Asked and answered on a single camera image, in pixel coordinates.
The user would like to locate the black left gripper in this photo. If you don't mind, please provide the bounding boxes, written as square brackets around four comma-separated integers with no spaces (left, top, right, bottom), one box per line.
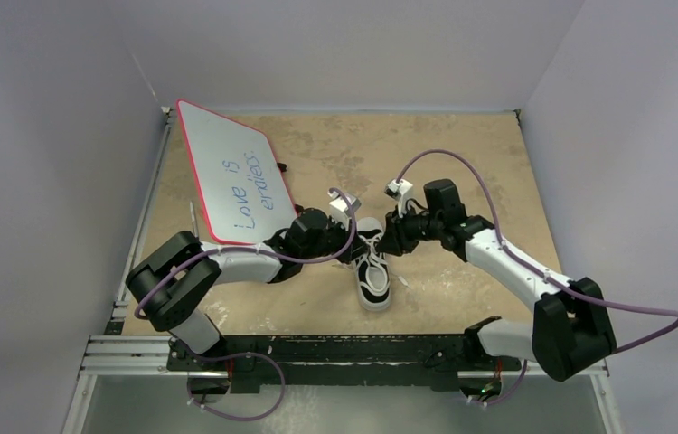
[301,213,370,264]

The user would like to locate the white shoelace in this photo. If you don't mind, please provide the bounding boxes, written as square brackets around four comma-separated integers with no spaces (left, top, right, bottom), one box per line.
[346,230,410,303]

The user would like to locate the black and white sneaker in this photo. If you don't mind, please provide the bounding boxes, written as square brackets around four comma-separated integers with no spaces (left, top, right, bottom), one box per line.
[352,217,391,312]

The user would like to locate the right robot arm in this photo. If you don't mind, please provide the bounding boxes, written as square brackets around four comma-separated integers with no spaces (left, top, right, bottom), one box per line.
[377,179,617,382]

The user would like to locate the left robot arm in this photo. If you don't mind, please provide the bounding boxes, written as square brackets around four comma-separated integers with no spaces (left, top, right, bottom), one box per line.
[125,208,369,370]

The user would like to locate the pink-framed whiteboard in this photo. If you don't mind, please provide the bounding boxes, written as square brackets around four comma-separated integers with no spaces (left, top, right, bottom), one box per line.
[176,99,297,245]

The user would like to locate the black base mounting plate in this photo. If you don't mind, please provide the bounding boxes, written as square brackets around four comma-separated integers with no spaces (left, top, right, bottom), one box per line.
[167,334,522,396]

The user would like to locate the grey marker pen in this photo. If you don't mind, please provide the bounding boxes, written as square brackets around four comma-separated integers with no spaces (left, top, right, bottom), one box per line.
[189,201,199,237]

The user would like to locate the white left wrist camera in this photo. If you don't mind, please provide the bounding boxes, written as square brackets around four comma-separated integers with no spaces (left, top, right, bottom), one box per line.
[329,193,361,231]

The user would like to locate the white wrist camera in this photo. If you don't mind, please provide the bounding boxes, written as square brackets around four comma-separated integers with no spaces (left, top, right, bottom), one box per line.
[329,193,361,231]
[384,178,414,218]

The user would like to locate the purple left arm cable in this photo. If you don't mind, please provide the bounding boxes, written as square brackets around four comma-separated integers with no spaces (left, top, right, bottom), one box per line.
[134,187,358,421]

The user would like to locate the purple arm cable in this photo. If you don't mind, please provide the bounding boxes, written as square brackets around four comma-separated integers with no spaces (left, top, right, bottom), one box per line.
[395,149,678,409]
[134,187,358,421]

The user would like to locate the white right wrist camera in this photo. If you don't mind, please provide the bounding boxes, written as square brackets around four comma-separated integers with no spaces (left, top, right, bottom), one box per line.
[384,178,414,218]

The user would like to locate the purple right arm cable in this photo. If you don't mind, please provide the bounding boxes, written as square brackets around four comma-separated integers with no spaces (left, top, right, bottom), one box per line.
[395,149,678,409]

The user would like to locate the aluminium frame rail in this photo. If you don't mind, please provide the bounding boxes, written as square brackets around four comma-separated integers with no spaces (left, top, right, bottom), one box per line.
[78,335,611,379]

